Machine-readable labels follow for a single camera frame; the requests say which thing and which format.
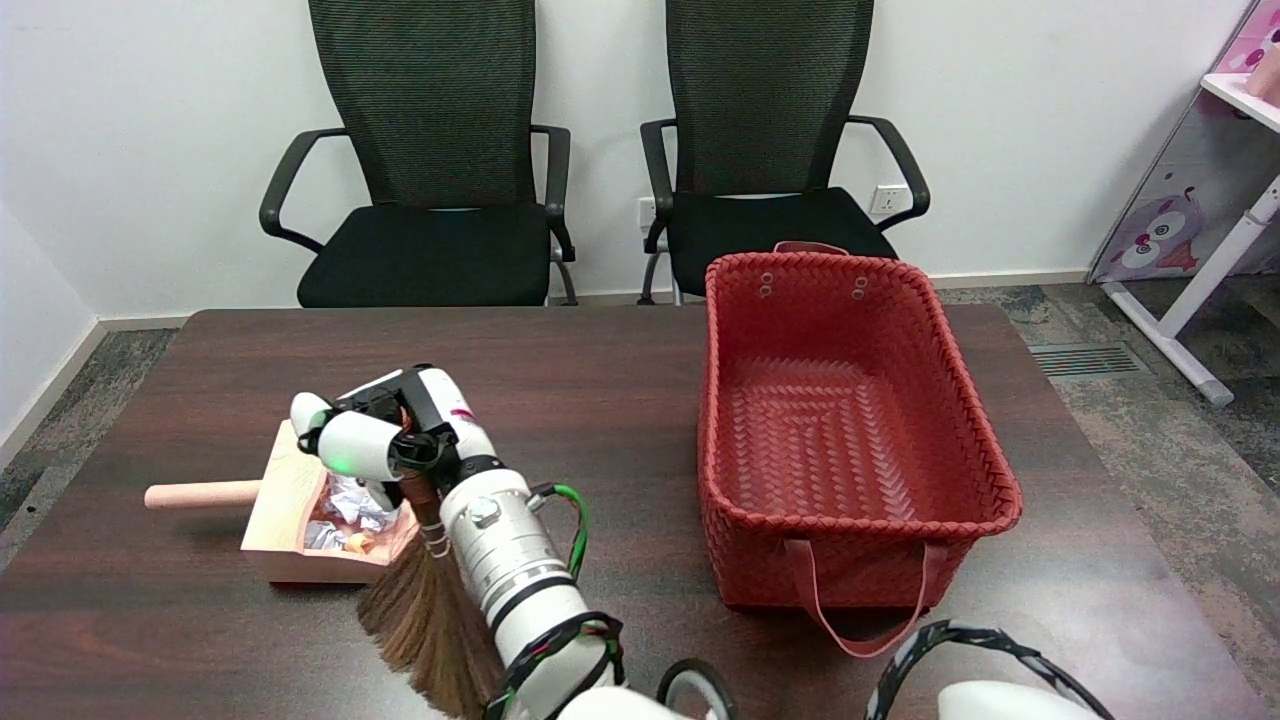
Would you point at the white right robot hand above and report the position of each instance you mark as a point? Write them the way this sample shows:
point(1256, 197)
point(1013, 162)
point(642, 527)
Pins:
point(450, 420)

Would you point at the white paper ball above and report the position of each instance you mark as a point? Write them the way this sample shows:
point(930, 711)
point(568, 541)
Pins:
point(345, 497)
point(380, 520)
point(320, 536)

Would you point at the tan paper ball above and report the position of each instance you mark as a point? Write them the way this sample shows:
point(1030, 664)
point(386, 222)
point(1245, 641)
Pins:
point(358, 543)

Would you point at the brown whisk broom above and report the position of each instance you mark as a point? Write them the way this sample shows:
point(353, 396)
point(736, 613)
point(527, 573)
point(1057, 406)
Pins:
point(430, 620)

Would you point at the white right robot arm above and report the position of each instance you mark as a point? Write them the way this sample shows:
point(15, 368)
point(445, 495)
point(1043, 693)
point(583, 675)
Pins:
point(510, 570)

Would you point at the wooden dustpan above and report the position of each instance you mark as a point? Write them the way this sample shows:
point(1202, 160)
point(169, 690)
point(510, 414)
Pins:
point(285, 520)

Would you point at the black mesh office chair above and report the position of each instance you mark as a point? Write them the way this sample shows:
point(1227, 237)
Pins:
point(760, 100)
point(430, 250)

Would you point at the red woven basket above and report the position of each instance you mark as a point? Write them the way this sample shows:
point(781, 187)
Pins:
point(830, 420)

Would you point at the floor vent grille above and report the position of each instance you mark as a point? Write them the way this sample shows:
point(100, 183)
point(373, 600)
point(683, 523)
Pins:
point(1085, 360)

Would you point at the pink white shelf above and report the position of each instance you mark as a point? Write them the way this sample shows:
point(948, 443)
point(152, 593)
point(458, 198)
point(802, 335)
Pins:
point(1245, 45)

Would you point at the white wall outlet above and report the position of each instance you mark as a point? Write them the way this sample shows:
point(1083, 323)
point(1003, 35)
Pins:
point(646, 210)
point(888, 199)

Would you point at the white desk leg frame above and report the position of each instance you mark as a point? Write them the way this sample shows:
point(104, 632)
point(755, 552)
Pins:
point(1190, 290)

